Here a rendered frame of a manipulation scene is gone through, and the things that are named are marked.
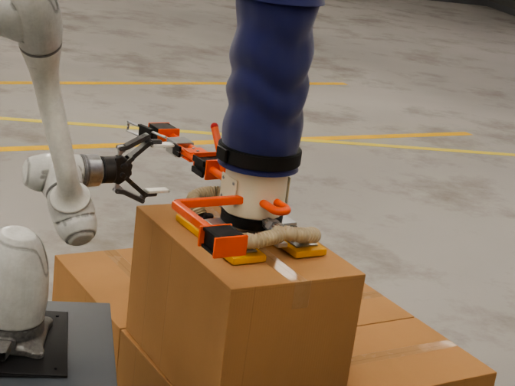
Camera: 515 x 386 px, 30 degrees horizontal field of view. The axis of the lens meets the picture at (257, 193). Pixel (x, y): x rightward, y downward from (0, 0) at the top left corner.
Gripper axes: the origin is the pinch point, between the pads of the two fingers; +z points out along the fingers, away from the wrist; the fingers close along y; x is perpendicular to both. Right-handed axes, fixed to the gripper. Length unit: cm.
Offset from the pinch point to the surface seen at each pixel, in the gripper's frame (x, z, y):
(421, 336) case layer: 26, 85, 52
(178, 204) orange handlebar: 33.7, -12.3, -1.2
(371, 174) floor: -282, 303, 104
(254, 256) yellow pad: 42.5, 6.2, 10.8
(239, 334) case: 55, -3, 26
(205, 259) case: 36.7, -4.5, 13.1
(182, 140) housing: -19.9, 14.3, -2.0
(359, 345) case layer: 25, 61, 53
